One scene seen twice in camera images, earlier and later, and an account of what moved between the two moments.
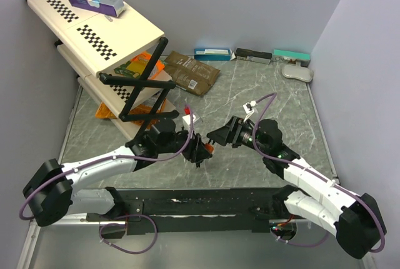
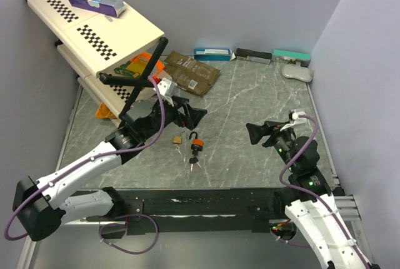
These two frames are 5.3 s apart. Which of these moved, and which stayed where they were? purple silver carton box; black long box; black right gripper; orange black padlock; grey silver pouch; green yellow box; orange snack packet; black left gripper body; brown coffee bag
Moved: black left gripper body; orange black padlock; black right gripper
Stayed: brown coffee bag; black long box; orange snack packet; grey silver pouch; purple silver carton box; green yellow box
